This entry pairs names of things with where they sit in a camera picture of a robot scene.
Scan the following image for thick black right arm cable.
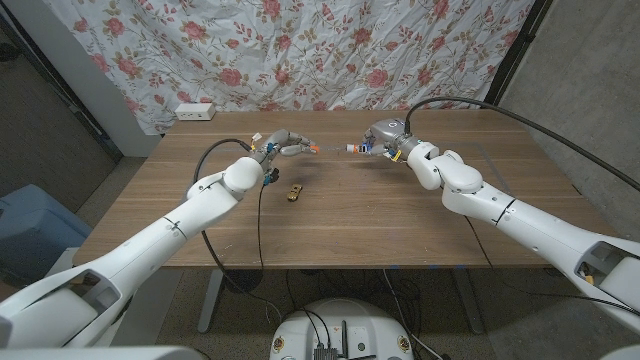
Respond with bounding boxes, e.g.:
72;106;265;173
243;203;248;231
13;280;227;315
403;96;640;193

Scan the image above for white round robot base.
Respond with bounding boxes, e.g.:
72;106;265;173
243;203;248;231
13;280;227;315
268;298;415;360

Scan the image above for black round floor object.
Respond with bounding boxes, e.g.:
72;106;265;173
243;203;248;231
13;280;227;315
222;269;265;295

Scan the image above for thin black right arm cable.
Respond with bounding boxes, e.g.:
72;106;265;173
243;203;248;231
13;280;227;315
463;215;640;316

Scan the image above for white floor cable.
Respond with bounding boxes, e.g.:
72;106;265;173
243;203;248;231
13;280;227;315
382;269;444;360

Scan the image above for black backdrop stand pole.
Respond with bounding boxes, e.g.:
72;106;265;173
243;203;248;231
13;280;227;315
481;0;554;110

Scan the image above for floral backdrop cloth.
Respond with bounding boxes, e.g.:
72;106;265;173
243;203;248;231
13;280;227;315
42;0;536;136

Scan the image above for blue plastic bin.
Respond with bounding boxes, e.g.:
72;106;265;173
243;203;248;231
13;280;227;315
0;183;94;286

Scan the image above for grey table leg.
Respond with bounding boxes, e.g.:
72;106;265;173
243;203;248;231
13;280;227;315
452;267;486;335

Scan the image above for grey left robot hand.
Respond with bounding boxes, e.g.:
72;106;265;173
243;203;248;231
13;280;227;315
252;128;321;171

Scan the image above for white power strip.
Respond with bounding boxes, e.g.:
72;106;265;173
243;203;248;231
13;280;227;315
174;102;217;122

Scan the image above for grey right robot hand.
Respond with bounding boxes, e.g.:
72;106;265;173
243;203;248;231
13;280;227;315
360;117;426;162

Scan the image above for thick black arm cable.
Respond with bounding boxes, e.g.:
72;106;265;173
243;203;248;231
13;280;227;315
403;96;640;193
192;138;282;324

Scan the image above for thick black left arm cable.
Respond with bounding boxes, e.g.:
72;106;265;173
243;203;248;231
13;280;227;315
192;138;282;324

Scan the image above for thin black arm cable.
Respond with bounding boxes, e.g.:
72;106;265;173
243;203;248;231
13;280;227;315
255;182;269;274
463;215;640;316

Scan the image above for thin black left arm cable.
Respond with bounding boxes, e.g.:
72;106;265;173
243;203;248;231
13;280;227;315
255;182;269;274

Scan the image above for white table leg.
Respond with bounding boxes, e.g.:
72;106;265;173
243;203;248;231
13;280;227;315
197;268;226;335

